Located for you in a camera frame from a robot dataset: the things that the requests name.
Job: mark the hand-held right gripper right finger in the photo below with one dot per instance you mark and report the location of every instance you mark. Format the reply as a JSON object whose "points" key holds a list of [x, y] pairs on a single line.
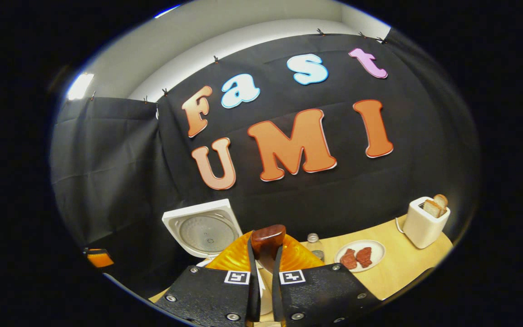
{"points": [[320, 290]]}

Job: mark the white toaster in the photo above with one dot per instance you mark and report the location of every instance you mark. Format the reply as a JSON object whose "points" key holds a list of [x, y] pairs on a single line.
{"points": [[420, 227]]}

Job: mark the black backdrop cloth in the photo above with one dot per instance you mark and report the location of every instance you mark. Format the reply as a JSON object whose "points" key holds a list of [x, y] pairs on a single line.
{"points": [[334, 195]]}

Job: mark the clear plastic water bottle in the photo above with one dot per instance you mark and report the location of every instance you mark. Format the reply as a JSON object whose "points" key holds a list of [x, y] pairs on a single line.
{"points": [[314, 249]]}

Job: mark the brown wooden spoon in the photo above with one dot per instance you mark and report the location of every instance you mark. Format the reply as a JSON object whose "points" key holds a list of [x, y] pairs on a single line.
{"points": [[268, 240]]}

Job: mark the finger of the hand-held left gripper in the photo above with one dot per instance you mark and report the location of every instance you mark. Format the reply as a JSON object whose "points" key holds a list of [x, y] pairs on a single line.
{"points": [[99, 259]]}

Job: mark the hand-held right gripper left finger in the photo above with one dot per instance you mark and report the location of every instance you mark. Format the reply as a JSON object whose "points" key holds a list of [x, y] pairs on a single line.
{"points": [[207, 295]]}

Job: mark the red meat piece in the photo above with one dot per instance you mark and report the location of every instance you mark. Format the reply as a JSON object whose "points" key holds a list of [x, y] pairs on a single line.
{"points": [[364, 257], [348, 259]]}

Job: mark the white oval plate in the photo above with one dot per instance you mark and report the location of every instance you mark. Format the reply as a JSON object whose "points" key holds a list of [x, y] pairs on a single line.
{"points": [[377, 252]]}

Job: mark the white rice cooker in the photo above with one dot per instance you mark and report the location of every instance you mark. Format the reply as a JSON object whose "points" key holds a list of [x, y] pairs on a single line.
{"points": [[198, 227]]}

